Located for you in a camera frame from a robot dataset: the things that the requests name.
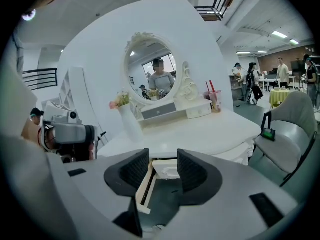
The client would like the black metal railing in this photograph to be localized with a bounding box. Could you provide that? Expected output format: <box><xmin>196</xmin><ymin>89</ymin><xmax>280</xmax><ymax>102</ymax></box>
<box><xmin>194</xmin><ymin>0</ymin><xmax>243</xmax><ymax>23</ymax></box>
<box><xmin>22</xmin><ymin>68</ymin><xmax>59</xmax><ymax>92</ymax></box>

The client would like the cream wooden drawer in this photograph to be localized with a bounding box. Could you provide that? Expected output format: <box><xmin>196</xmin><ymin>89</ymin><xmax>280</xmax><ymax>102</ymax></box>
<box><xmin>135</xmin><ymin>158</ymin><xmax>181</xmax><ymax>215</ymax></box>

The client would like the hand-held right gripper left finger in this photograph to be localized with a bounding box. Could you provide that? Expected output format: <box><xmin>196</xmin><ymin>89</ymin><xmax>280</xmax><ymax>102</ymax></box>
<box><xmin>103</xmin><ymin>148</ymin><xmax>150</xmax><ymax>198</ymax></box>

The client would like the white dressing table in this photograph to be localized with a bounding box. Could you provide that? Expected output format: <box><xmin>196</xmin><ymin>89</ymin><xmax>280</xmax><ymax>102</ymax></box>
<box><xmin>96</xmin><ymin>106</ymin><xmax>262</xmax><ymax>165</ymax></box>

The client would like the white vanity organiser base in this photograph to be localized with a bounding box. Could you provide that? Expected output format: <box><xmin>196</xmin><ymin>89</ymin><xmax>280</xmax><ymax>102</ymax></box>
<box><xmin>137</xmin><ymin>98</ymin><xmax>214</xmax><ymax>129</ymax></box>

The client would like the grey chair with black legs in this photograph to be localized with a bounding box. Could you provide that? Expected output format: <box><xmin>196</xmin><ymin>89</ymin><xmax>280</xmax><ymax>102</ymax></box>
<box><xmin>253</xmin><ymin>91</ymin><xmax>319</xmax><ymax>188</ymax></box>

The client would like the white open shelf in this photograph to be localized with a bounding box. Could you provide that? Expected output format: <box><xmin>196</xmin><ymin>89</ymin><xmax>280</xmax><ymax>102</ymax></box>
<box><xmin>59</xmin><ymin>66</ymin><xmax>85</xmax><ymax>110</ymax></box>

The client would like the person's grey shirt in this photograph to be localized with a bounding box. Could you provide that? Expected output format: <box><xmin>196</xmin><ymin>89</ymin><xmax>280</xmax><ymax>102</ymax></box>
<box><xmin>0</xmin><ymin>65</ymin><xmax>39</xmax><ymax>150</ymax></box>

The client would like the pink drink cup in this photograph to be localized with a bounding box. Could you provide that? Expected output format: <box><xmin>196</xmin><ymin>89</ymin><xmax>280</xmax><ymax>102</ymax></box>
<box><xmin>203</xmin><ymin>89</ymin><xmax>223</xmax><ymax>114</ymax></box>

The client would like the white ornate oval mirror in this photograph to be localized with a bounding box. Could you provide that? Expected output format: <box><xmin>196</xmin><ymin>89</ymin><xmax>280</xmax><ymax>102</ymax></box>
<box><xmin>123</xmin><ymin>31</ymin><xmax>200</xmax><ymax>107</ymax></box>

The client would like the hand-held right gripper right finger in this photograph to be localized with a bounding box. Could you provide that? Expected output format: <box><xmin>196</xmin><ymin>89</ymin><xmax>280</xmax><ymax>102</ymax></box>
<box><xmin>176</xmin><ymin>148</ymin><xmax>224</xmax><ymax>207</ymax></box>

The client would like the white office desk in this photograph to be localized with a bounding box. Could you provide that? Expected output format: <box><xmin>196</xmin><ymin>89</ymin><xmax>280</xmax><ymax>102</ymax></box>
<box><xmin>258</xmin><ymin>75</ymin><xmax>279</xmax><ymax>90</ymax></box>

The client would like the pink and yellow flower bouquet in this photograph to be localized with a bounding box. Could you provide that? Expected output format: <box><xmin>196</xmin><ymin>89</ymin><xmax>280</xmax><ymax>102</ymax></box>
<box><xmin>108</xmin><ymin>90</ymin><xmax>133</xmax><ymax>110</ymax></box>

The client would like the white vase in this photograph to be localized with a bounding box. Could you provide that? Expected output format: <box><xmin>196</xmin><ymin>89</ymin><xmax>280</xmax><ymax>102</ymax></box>
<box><xmin>117</xmin><ymin>102</ymin><xmax>145</xmax><ymax>144</ymax></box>

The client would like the round table with yellow cloth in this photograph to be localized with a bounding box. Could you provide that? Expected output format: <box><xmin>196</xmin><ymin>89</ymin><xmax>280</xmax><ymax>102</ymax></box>
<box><xmin>269</xmin><ymin>87</ymin><xmax>292</xmax><ymax>109</ymax></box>

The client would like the black and green device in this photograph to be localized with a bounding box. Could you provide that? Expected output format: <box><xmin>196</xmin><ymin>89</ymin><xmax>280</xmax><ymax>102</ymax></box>
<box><xmin>260</xmin><ymin>111</ymin><xmax>277</xmax><ymax>143</ymax></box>

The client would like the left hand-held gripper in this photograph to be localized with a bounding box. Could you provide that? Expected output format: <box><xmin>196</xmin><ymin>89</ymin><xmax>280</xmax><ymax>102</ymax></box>
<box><xmin>40</xmin><ymin>100</ymin><xmax>99</xmax><ymax>153</ymax></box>

